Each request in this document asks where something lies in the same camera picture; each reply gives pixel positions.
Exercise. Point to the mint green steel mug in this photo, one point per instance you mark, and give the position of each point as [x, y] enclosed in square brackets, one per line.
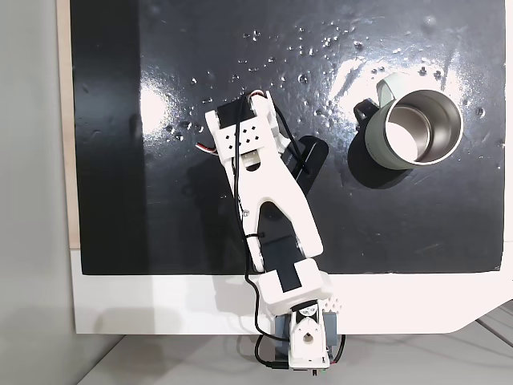
[417, 128]

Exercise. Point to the black table mat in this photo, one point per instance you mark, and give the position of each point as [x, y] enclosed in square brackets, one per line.
[160, 200]

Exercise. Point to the grey table clamp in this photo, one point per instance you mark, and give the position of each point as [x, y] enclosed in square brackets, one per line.
[331, 325]

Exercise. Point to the black oval camera box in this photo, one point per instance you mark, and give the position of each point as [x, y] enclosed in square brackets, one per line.
[310, 158]

